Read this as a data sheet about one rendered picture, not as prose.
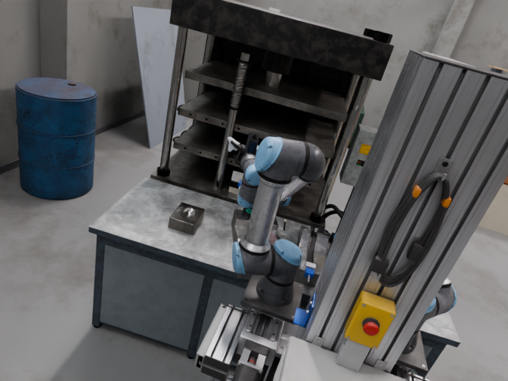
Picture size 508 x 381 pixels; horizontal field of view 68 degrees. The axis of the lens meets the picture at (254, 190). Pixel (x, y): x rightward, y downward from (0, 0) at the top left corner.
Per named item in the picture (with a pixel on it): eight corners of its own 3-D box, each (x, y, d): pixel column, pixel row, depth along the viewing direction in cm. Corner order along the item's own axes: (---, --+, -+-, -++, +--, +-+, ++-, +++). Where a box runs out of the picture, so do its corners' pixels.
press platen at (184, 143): (320, 191, 262) (323, 185, 260) (172, 147, 269) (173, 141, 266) (322, 156, 328) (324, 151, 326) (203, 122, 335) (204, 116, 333)
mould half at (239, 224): (285, 283, 195) (291, 267, 191) (236, 278, 190) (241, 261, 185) (271, 229, 239) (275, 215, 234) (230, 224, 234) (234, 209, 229)
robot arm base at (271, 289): (289, 311, 144) (295, 292, 139) (252, 298, 146) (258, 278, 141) (295, 287, 157) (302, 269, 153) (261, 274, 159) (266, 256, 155)
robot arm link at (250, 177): (243, 187, 149) (248, 168, 145) (239, 175, 158) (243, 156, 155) (262, 189, 151) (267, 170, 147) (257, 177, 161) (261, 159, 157)
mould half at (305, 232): (339, 295, 197) (348, 276, 191) (291, 280, 198) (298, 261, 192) (337, 244, 242) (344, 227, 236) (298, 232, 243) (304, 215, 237)
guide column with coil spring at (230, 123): (211, 229, 286) (249, 54, 228) (204, 227, 286) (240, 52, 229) (213, 225, 291) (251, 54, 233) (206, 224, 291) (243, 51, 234)
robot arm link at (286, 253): (298, 285, 144) (309, 257, 138) (265, 283, 140) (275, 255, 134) (290, 264, 154) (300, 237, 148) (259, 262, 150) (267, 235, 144)
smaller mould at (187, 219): (192, 235, 214) (194, 224, 211) (167, 227, 215) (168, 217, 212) (202, 218, 232) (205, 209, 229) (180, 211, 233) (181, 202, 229)
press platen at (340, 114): (345, 122, 243) (347, 115, 240) (184, 77, 249) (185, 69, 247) (341, 101, 305) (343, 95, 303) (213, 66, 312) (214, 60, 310)
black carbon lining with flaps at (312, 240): (332, 275, 200) (338, 261, 195) (303, 266, 201) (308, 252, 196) (332, 240, 231) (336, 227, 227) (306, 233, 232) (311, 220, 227)
